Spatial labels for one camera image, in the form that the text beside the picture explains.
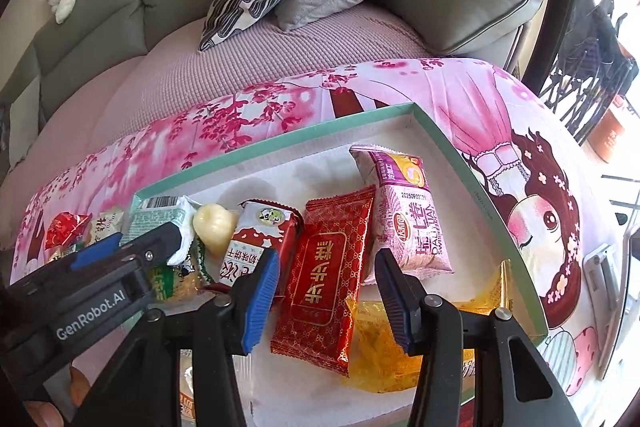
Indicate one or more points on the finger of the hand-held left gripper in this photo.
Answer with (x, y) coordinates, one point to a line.
(97, 252)
(155, 239)

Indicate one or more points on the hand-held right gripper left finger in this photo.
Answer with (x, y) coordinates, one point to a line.
(260, 307)

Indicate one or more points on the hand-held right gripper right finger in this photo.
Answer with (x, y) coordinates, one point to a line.
(395, 302)

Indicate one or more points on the green white patterned snack packet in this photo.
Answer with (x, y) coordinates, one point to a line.
(155, 212)

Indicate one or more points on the green round cookie packet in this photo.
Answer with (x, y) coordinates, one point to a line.
(175, 282)

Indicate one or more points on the yellow transparent snack packet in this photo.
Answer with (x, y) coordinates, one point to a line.
(380, 357)

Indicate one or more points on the dark red white biscuit packet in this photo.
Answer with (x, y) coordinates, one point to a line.
(250, 247)

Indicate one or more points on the red gold-patterned snack packet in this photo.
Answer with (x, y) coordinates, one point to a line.
(320, 287)

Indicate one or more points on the white tray teal rim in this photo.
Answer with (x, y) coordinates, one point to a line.
(300, 167)

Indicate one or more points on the person's left hand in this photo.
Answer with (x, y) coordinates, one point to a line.
(47, 414)

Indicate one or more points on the white yellow snack packet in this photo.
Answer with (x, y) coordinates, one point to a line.
(107, 222)

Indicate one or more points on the red flower candy packet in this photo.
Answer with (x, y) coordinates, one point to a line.
(65, 229)

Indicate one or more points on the pale yellow wrapped candy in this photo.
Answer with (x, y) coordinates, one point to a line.
(212, 224)

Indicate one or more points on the purple white snack packet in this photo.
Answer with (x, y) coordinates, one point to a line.
(410, 217)

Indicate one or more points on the light grey cushion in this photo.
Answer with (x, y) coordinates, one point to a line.
(22, 122)

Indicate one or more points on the pink waffle sofa cover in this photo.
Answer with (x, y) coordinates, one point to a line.
(200, 82)

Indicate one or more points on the grey sofa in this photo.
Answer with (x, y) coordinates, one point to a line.
(90, 42)

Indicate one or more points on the pink printed blanket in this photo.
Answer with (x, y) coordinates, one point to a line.
(450, 97)

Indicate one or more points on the orange flower pot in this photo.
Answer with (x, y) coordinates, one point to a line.
(607, 134)

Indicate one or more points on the black metal rack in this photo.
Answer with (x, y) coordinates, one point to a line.
(590, 72)

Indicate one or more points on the grey metal bracket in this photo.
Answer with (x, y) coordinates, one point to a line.
(602, 297)

